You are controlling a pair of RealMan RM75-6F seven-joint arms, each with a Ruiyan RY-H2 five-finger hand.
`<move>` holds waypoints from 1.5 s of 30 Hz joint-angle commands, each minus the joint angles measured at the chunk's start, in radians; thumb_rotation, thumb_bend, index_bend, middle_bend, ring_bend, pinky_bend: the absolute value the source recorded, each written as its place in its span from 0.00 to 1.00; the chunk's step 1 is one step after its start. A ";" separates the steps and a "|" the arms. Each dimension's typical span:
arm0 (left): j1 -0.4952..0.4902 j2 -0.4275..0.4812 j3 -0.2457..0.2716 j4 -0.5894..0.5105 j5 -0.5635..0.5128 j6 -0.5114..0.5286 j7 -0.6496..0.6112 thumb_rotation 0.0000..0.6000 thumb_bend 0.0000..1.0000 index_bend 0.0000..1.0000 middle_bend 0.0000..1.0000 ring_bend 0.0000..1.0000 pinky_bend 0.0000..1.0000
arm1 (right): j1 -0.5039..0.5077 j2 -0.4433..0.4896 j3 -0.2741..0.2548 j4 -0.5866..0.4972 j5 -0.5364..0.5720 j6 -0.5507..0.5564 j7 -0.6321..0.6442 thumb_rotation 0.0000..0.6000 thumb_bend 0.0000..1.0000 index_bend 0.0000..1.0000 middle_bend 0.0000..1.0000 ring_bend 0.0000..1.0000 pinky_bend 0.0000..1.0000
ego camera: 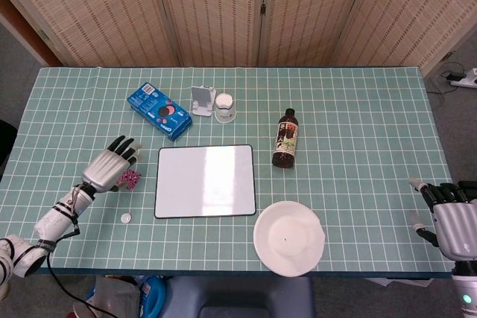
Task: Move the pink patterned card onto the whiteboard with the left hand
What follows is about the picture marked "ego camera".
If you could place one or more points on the woven bamboo folding screen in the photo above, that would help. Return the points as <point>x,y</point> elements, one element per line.
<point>208,9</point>

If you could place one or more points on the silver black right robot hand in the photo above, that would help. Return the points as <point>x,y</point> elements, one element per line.
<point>452,225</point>

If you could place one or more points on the white phone stand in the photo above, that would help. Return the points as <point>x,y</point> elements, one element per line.
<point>201,100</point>

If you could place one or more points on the dark drink bottle with label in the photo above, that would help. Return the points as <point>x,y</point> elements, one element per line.
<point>286,139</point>

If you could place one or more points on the blue Oreo cookie box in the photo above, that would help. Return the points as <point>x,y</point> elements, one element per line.
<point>160,111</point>

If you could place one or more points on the clear plastic bag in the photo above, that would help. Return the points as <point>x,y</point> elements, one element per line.
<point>112,297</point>

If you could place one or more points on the green checked tablecloth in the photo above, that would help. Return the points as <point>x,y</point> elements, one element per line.
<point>354,184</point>

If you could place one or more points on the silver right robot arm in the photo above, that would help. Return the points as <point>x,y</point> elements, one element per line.
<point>466,292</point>

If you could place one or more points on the white paper plate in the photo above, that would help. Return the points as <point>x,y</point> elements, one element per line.
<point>288,238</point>

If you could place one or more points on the blue plastic container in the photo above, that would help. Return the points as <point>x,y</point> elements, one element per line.
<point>153,295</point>

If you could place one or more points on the upturned white paper cup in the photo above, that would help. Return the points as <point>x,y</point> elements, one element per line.
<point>225,107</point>

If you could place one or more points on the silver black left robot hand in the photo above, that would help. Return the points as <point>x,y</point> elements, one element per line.
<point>104,169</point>

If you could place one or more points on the white power strip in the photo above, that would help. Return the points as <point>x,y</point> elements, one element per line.
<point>466,79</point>

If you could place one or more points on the white board black frame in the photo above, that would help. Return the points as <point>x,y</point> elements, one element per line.
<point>205,182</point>

